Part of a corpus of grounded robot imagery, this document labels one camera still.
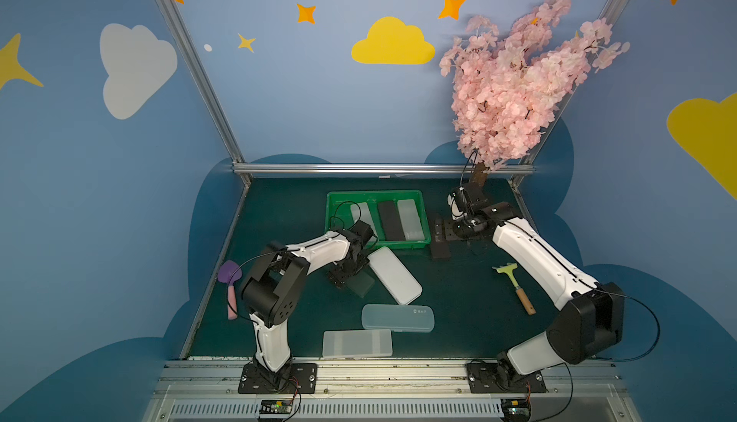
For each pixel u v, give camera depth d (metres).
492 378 0.74
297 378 0.73
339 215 1.08
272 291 0.49
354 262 0.80
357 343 0.79
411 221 1.08
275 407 0.72
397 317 0.85
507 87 0.67
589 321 0.42
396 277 0.92
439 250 0.98
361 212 1.08
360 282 0.87
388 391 0.74
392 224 1.08
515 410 0.73
